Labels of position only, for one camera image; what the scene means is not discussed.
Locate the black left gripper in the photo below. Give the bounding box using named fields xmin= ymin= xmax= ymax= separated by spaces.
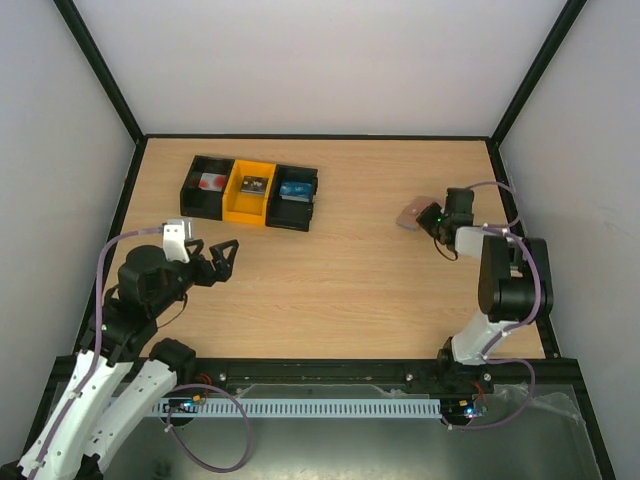
xmin=150 ymin=239 xmax=239 ymax=316

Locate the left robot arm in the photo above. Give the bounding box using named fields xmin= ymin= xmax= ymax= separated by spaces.
xmin=1 ymin=240 xmax=239 ymax=479

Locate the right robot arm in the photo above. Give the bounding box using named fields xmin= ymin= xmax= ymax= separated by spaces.
xmin=415 ymin=188 xmax=554 ymax=392

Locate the white red card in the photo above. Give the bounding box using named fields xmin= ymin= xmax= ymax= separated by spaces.
xmin=197 ymin=172 xmax=227 ymax=192

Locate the dark card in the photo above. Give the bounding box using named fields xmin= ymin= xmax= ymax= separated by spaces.
xmin=240 ymin=176 xmax=269 ymax=196

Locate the blue card in bin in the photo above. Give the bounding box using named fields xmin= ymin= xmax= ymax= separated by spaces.
xmin=279 ymin=181 xmax=314 ymax=202

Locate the yellow bin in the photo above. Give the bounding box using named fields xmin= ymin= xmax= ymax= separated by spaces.
xmin=222 ymin=159 xmax=276 ymax=227

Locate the left black bin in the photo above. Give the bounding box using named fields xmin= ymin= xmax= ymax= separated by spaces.
xmin=180 ymin=155 xmax=235 ymax=221

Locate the black bin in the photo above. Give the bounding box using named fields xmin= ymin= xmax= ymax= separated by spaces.
xmin=180 ymin=155 xmax=235 ymax=221
xmin=266 ymin=164 xmax=318 ymax=232

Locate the right black bin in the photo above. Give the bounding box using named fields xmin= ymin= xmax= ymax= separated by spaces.
xmin=266 ymin=164 xmax=318 ymax=232

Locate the metal front plate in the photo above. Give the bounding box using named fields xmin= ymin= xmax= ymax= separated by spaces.
xmin=102 ymin=385 xmax=600 ymax=479

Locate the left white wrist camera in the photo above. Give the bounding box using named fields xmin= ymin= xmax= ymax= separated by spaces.
xmin=162 ymin=217 xmax=194 ymax=264

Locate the light blue cable duct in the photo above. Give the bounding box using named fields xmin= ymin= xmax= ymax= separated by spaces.
xmin=149 ymin=398 xmax=442 ymax=419

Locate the black aluminium frame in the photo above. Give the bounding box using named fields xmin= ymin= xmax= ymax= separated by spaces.
xmin=25 ymin=1 xmax=615 ymax=479

